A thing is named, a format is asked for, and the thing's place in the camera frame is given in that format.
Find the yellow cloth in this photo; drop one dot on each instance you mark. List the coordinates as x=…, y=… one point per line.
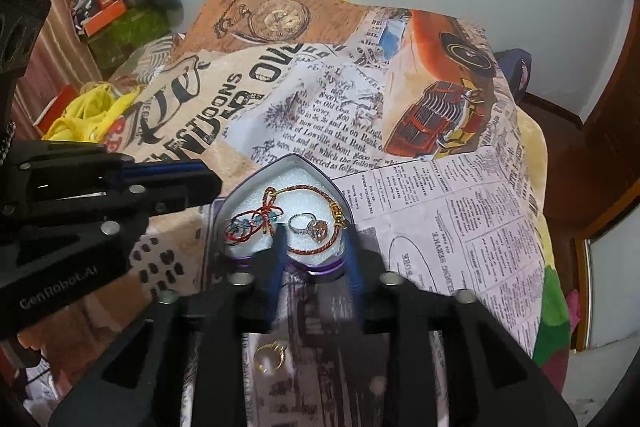
x=89, y=116

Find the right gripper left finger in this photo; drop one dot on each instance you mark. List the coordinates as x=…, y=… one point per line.
x=245, y=302

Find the newspaper print bed blanket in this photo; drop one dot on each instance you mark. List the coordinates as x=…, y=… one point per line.
x=409, y=115

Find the purple heart-shaped jewelry box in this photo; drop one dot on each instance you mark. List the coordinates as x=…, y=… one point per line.
x=289, y=192

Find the orange box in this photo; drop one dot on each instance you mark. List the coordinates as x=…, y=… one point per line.
x=112, y=12

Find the brown wooden wardrobe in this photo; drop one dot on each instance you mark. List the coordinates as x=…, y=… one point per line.
x=592, y=163

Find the red box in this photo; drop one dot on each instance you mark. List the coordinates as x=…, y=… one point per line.
x=55, y=108

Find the dark blue bag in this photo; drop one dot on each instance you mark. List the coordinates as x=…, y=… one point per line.
x=516, y=65

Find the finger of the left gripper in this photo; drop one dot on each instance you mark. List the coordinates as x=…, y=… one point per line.
x=66, y=183

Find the striped brown curtain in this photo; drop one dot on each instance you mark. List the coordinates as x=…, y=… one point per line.
x=58, y=58

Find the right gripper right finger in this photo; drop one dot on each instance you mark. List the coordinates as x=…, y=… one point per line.
x=387, y=303

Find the green patterned cloth pile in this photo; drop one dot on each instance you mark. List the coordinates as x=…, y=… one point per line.
x=113, y=44

